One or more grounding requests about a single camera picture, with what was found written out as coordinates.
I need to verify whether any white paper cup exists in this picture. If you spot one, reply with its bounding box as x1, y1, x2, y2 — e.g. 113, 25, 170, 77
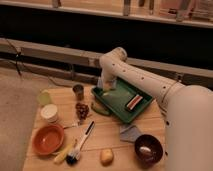
41, 104, 58, 123

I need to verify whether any green cucumber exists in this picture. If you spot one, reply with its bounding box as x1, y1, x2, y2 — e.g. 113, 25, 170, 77
91, 102, 110, 116

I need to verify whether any yellow potato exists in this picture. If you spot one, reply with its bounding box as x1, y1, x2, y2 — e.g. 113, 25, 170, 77
100, 149, 114, 165

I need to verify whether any black cable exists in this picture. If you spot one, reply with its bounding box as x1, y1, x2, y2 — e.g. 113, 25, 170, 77
3, 38, 73, 88

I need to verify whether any dark brown bowl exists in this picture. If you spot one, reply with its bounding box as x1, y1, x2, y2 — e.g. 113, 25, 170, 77
134, 134, 163, 168

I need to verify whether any metal spoon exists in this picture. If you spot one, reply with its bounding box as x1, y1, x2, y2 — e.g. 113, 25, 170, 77
63, 121, 83, 129

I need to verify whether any green plastic tray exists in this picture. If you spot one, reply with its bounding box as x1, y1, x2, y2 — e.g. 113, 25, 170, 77
91, 78, 153, 123

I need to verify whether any yellow banana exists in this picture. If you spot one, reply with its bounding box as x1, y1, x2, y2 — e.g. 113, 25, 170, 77
53, 140, 77, 164

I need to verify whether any metal cup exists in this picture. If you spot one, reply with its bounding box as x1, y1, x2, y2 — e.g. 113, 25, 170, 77
73, 84, 84, 101

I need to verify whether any grey folded cloth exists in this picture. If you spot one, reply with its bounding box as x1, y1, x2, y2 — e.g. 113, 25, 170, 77
120, 124, 142, 143

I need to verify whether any orange red bowl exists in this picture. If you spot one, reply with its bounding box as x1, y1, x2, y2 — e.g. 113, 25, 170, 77
32, 124, 65, 156

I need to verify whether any bunch of dark grapes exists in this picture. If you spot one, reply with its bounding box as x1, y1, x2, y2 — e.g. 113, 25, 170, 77
75, 103, 89, 120

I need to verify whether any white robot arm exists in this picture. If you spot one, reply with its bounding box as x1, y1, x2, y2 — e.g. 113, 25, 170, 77
99, 47, 213, 171

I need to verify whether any red white striped sponge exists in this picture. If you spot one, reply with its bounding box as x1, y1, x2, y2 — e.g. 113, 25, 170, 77
125, 94, 143, 111

